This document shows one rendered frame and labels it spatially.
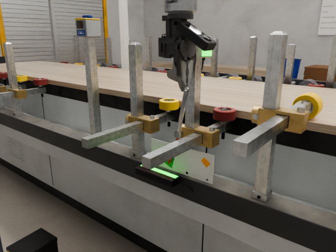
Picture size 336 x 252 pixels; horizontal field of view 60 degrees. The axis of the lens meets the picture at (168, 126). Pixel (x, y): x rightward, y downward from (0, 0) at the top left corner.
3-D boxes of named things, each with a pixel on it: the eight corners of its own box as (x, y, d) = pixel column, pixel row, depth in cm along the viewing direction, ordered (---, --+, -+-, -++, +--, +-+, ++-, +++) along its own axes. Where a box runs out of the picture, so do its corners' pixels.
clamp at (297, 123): (300, 135, 72) (303, 115, 70) (248, 125, 80) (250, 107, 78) (307, 129, 76) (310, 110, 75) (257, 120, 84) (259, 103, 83)
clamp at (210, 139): (211, 149, 90) (212, 133, 88) (176, 139, 98) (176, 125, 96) (220, 144, 94) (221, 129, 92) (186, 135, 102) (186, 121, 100)
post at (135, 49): (139, 169, 114) (135, 42, 100) (132, 167, 116) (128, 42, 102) (145, 166, 117) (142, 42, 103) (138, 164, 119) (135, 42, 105)
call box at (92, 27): (87, 38, 113) (85, 17, 111) (76, 38, 117) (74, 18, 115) (101, 38, 118) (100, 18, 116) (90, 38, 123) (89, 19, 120)
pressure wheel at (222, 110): (227, 144, 101) (229, 111, 97) (207, 139, 105) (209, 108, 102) (237, 138, 107) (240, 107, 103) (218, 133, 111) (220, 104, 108)
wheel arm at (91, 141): (88, 152, 88) (87, 138, 87) (81, 149, 90) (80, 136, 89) (175, 121, 121) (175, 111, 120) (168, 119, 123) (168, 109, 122)
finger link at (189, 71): (176, 88, 90) (177, 57, 87) (192, 90, 87) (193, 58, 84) (170, 89, 88) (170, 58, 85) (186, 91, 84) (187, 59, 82)
